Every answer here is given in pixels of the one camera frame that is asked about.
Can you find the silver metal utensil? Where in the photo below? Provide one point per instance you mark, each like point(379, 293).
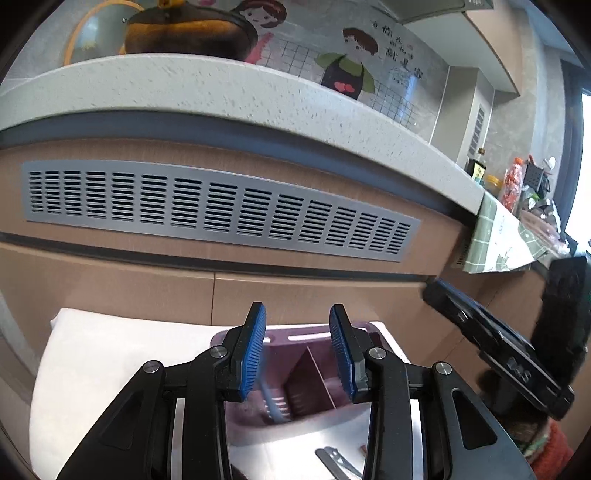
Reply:
point(339, 464)

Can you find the speckled kitchen counter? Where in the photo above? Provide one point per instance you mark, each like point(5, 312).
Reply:
point(184, 87)

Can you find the jar with yellow lid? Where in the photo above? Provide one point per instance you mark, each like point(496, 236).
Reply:
point(492, 187)

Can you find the grey vent grille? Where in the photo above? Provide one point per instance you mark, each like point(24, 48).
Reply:
point(221, 210)

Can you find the white tablecloth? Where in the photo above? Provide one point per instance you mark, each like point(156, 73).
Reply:
point(115, 350)

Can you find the dark sauce bottle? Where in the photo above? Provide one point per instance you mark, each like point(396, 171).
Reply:
point(475, 168)

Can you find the person's colourful clothing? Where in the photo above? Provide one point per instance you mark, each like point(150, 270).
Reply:
point(549, 450)

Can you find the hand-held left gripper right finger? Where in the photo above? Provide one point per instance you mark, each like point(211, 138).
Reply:
point(340, 350)

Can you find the wooden base cabinet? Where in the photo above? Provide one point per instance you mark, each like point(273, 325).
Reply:
point(138, 281)

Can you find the range hood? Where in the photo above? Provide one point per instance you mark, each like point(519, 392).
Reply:
point(429, 9)

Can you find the black perforated holder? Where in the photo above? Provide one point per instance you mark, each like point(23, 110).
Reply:
point(538, 175)

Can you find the grey pipe casing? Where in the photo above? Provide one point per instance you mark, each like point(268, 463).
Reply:
point(461, 115)

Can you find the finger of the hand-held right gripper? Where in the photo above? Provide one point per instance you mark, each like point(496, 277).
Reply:
point(457, 311)

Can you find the wooden wall cabinet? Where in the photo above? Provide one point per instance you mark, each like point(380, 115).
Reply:
point(496, 50)

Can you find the purple utensil holder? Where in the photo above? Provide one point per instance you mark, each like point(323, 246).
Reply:
point(304, 427)

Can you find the green checked cloth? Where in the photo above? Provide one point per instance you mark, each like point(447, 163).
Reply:
point(494, 240)

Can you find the brown cooking pot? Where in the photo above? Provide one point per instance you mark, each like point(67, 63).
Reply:
point(184, 30)

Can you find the glass lid with orange rim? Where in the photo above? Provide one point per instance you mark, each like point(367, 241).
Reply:
point(97, 37)

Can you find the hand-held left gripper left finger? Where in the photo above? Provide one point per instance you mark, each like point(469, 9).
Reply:
point(253, 350)

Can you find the cartoon wall poster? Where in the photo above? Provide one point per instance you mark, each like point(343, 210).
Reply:
point(351, 60)

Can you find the pink plastic bag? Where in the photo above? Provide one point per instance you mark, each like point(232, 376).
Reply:
point(545, 226)

